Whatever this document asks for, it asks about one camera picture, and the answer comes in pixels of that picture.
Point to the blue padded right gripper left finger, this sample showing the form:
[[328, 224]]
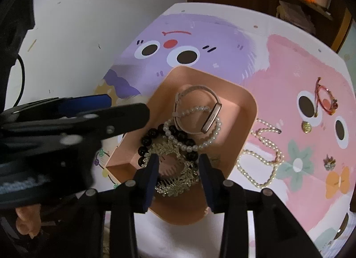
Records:
[[149, 178]]

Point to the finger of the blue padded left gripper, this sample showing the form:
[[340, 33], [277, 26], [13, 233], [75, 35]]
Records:
[[85, 103]]

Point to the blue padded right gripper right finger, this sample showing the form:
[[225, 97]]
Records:
[[210, 178]]

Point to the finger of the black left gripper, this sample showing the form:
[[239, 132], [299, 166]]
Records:
[[106, 122]]

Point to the gold leaf hair comb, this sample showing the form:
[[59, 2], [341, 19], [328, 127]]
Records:
[[176, 174]]

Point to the pink smart watch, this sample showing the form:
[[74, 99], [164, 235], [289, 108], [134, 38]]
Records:
[[213, 113]]

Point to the pink plastic tray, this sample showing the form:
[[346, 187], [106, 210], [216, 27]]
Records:
[[222, 143]]

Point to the grey flower earring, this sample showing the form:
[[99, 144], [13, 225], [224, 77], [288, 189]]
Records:
[[329, 163]]

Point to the left hand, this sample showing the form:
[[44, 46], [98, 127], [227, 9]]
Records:
[[28, 221]]

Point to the cartoon monster tablecloth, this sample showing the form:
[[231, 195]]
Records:
[[293, 77]]

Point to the folded cloth on shelf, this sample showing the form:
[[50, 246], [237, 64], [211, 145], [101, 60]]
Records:
[[294, 14]]

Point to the wooden corner shelf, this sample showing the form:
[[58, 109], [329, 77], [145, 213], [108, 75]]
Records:
[[328, 20]]

